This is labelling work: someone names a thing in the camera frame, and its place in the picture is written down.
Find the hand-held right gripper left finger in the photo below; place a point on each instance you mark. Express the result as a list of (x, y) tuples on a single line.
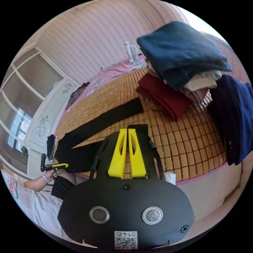
[(117, 158)]

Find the person's left forearm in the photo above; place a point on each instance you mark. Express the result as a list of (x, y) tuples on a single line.
[(35, 184)]

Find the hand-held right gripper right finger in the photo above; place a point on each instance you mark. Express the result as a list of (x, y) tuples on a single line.
[(136, 158)]

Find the white plastic stand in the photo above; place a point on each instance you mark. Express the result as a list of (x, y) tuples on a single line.
[(130, 53)]

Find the person's left hand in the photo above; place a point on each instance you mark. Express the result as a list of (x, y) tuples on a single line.
[(49, 176)]

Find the person's body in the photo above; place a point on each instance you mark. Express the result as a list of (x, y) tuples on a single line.
[(39, 209)]

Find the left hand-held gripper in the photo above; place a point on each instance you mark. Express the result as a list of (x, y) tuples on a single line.
[(51, 169)]

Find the pile of clothes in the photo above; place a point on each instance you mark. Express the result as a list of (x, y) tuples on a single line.
[(177, 65)]

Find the black long pants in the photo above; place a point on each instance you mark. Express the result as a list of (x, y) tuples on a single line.
[(93, 122)]

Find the dark patterned garment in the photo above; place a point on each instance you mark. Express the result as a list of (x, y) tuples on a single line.
[(76, 95)]

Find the dark blue garment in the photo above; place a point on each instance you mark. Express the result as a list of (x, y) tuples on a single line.
[(233, 120)]

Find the window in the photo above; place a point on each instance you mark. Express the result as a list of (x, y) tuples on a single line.
[(18, 128)]

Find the bed with woven mat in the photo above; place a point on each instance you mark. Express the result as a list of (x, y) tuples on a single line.
[(187, 142)]

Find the white-framed cupboard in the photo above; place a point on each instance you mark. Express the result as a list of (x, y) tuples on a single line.
[(31, 77)]

